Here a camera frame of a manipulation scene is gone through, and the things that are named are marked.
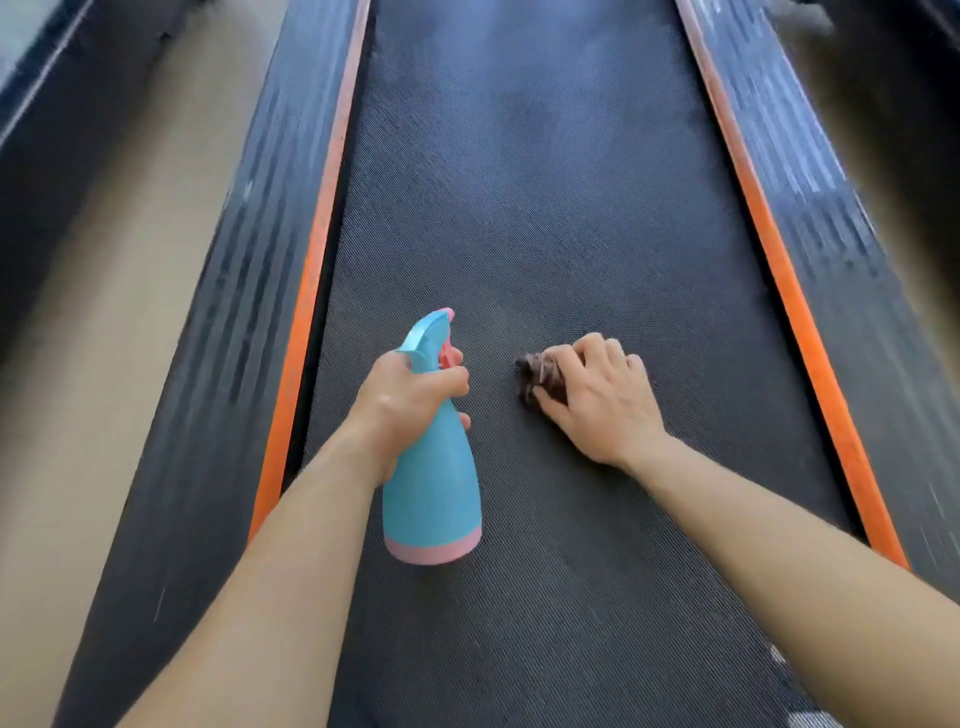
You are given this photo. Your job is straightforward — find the dark brown cleaning cloth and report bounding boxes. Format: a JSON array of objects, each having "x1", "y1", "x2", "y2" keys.
[{"x1": 513, "y1": 351, "x2": 571, "y2": 411}]

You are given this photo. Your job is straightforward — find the black treadmill belt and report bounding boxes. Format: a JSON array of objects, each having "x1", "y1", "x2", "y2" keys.
[{"x1": 300, "y1": 0, "x2": 864, "y2": 728}]

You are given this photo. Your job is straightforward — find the blue and pink spray bottle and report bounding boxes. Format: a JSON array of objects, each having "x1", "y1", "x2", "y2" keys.
[{"x1": 381, "y1": 307, "x2": 483, "y2": 567}]

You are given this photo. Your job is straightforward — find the black orange-edged treadmill side rail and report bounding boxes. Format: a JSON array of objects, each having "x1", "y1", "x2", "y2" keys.
[
  {"x1": 51, "y1": 0, "x2": 375, "y2": 728},
  {"x1": 673, "y1": 0, "x2": 960, "y2": 605}
]

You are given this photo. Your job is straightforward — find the dark neighbouring treadmill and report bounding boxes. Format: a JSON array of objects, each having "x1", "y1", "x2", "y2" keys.
[
  {"x1": 765, "y1": 0, "x2": 960, "y2": 252},
  {"x1": 0, "y1": 0, "x2": 207, "y2": 369}
]

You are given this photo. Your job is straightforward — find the person's right forearm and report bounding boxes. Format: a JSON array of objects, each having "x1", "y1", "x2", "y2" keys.
[{"x1": 626, "y1": 433, "x2": 960, "y2": 728}]

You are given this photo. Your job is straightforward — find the person's left hand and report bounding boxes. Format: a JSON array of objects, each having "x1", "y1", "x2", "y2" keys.
[{"x1": 346, "y1": 346, "x2": 473, "y2": 487}]

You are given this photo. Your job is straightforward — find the person's left forearm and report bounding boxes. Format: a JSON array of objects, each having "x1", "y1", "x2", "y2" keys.
[{"x1": 114, "y1": 420, "x2": 393, "y2": 728}]

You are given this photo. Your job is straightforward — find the person's right hand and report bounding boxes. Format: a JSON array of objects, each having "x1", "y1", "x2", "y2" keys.
[{"x1": 531, "y1": 332, "x2": 669, "y2": 474}]

